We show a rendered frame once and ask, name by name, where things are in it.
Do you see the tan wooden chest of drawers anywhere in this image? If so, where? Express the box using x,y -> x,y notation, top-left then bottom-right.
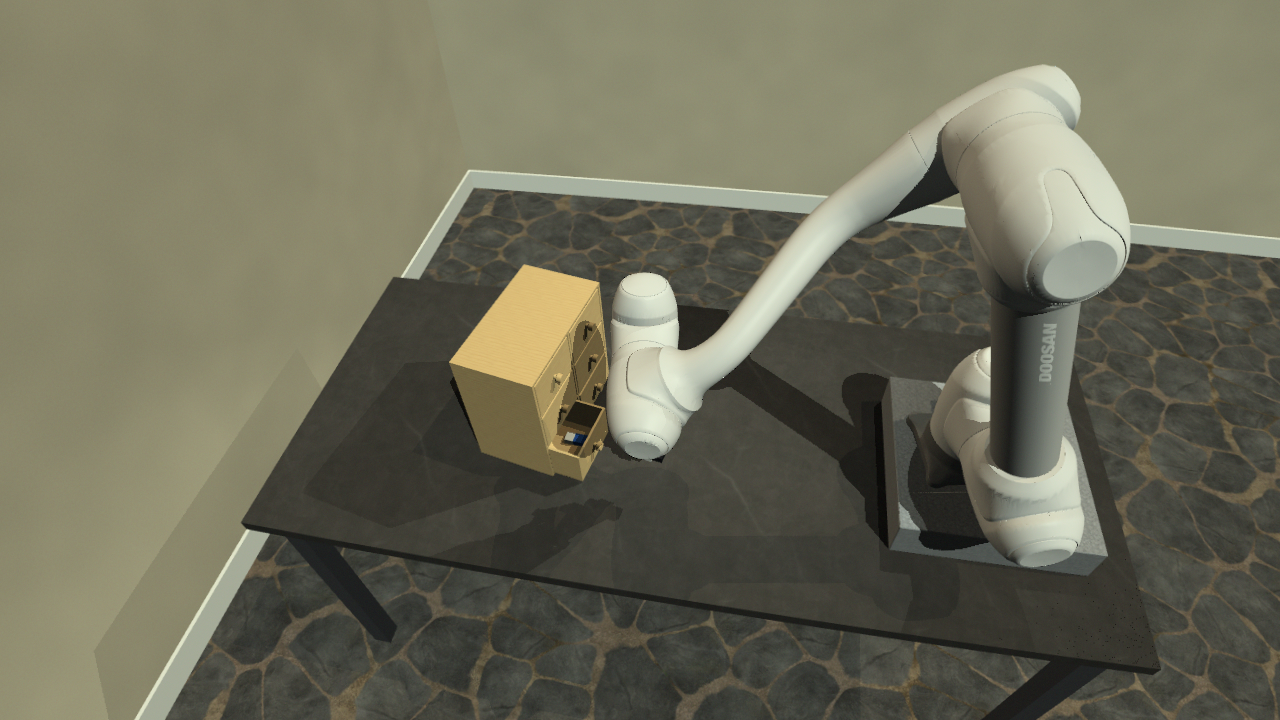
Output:
449,265 -> 609,477

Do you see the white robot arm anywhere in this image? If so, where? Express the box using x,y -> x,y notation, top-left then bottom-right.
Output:
605,65 -> 1132,568

